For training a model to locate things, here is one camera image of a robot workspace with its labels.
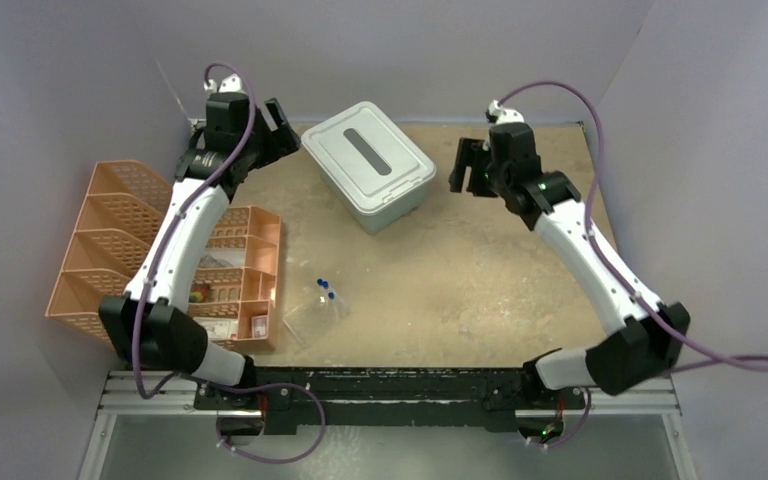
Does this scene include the orange file organizer rack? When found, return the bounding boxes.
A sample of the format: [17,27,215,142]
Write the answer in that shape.
[45,160,171,347]

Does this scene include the orange compartment tray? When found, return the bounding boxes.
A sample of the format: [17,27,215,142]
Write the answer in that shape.
[188,205,282,353]

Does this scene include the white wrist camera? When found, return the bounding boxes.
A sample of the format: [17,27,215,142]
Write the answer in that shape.
[485,100,525,125]
[203,74,246,94]

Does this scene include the white plastic bin lid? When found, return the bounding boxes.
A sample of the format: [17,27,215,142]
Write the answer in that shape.
[302,101,437,215]

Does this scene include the purple cable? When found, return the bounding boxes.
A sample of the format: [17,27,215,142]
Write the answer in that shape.
[497,80,768,452]
[130,62,327,465]

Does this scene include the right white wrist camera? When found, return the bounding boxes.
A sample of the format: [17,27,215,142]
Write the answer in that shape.
[485,100,525,125]

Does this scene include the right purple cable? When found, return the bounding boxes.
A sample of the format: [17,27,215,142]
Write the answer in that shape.
[497,80,768,452]

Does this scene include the teal plastic bin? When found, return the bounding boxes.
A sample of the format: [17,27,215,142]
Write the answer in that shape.
[346,174,435,234]

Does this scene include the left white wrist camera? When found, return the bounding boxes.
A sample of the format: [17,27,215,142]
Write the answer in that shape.
[203,74,246,94]

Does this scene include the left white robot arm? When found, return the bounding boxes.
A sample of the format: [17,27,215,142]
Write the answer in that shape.
[98,92,300,409]

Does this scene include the clear plastic box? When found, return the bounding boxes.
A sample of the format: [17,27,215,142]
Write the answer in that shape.
[283,285,350,348]

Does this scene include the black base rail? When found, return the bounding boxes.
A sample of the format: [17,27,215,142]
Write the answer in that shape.
[95,365,680,437]

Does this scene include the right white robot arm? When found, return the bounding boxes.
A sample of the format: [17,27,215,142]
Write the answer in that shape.
[449,123,690,407]

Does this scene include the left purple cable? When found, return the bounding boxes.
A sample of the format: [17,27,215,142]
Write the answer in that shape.
[130,62,327,465]

